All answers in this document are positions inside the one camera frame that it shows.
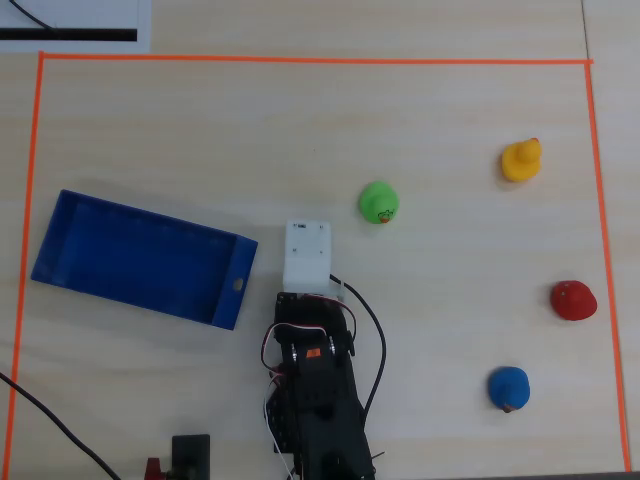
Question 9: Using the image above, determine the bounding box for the black camera stand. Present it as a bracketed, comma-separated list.
[169, 433, 212, 480]

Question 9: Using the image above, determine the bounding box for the blue plastic box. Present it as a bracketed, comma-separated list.
[30, 188, 259, 332]

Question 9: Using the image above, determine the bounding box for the white paper with black bar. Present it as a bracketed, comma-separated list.
[0, 0, 152, 53]

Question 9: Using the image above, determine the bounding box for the thin black cable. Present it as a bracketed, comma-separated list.
[8, 0, 59, 31]
[0, 370, 123, 480]

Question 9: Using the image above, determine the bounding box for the black camera cable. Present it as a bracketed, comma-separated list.
[328, 273, 388, 416]

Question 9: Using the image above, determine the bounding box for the green rubber duck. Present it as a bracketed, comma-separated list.
[357, 180, 401, 226]

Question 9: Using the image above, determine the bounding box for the yellow rubber duck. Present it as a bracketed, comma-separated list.
[500, 137, 544, 182]

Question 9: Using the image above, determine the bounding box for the red rubber duck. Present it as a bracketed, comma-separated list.
[550, 280, 599, 322]

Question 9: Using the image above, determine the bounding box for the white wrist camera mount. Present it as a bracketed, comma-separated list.
[282, 219, 346, 301]

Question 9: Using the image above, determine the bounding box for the blue rubber duck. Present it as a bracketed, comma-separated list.
[487, 366, 531, 415]

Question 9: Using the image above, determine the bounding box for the orange tape strip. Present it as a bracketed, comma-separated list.
[38, 51, 595, 66]
[584, 59, 632, 474]
[3, 52, 46, 469]

